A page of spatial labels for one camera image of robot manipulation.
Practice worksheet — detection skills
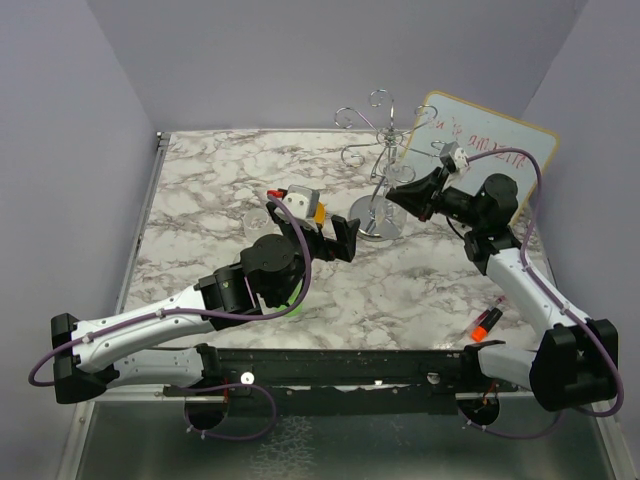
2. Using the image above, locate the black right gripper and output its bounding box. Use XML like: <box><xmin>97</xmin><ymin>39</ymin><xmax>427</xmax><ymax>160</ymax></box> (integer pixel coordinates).
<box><xmin>388</xmin><ymin>166</ymin><xmax>485</xmax><ymax>229</ymax></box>

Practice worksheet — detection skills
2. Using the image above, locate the orange plastic wine glass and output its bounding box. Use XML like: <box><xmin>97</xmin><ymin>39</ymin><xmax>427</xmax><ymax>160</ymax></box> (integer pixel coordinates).
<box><xmin>313</xmin><ymin>202</ymin><xmax>326</xmax><ymax>226</ymax></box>

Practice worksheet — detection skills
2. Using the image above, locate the green plastic wine glass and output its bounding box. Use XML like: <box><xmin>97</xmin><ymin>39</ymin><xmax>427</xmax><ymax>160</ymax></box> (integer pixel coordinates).
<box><xmin>279</xmin><ymin>279</ymin><xmax>307</xmax><ymax>317</ymax></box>

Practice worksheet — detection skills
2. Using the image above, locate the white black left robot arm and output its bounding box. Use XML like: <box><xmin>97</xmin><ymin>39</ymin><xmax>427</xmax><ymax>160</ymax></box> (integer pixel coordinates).
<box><xmin>51</xmin><ymin>197</ymin><xmax>360</xmax><ymax>404</ymax></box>

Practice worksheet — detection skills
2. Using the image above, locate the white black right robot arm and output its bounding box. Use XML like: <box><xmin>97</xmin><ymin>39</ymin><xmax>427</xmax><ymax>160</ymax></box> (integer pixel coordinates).
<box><xmin>385</xmin><ymin>168</ymin><xmax>622</xmax><ymax>412</ymax></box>

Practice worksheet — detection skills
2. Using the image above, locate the chrome wine glass rack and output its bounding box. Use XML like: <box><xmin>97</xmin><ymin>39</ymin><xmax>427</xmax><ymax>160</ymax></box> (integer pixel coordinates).
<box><xmin>334</xmin><ymin>89</ymin><xmax>439</xmax><ymax>242</ymax></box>

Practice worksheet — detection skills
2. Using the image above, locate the yellow framed whiteboard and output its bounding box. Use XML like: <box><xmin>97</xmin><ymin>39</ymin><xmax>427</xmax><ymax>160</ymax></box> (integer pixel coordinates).
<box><xmin>402</xmin><ymin>91</ymin><xmax>559</xmax><ymax>225</ymax></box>

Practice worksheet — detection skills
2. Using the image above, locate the red orange marker pen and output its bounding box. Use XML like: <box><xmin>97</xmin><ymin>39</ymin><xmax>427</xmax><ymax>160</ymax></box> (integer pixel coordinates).
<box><xmin>470</xmin><ymin>295</ymin><xmax>506</xmax><ymax>343</ymax></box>

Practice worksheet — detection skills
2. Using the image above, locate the black front mounting bar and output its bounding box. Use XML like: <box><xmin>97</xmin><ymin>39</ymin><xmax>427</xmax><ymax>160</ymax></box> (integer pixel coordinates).
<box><xmin>163</xmin><ymin>345</ymin><xmax>494</xmax><ymax>416</ymax></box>

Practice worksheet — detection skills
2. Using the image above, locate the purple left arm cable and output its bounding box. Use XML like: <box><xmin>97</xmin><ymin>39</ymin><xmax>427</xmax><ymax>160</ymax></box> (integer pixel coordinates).
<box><xmin>27</xmin><ymin>194</ymin><xmax>314</xmax><ymax>387</ymax></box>

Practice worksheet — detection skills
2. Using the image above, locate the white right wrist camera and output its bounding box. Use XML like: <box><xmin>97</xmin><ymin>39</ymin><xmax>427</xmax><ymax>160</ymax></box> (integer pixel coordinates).
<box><xmin>439</xmin><ymin>142</ymin><xmax>469</xmax><ymax>174</ymax></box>

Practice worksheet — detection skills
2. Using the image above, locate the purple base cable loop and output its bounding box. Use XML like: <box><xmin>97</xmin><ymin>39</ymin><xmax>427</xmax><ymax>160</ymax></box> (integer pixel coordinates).
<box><xmin>174</xmin><ymin>379</ymin><xmax>279</xmax><ymax>442</ymax></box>

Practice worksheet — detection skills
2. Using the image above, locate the aluminium table edge rail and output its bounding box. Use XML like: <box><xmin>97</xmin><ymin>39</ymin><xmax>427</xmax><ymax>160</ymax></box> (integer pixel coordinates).
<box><xmin>114</xmin><ymin>132</ymin><xmax>171</xmax><ymax>314</ymax></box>

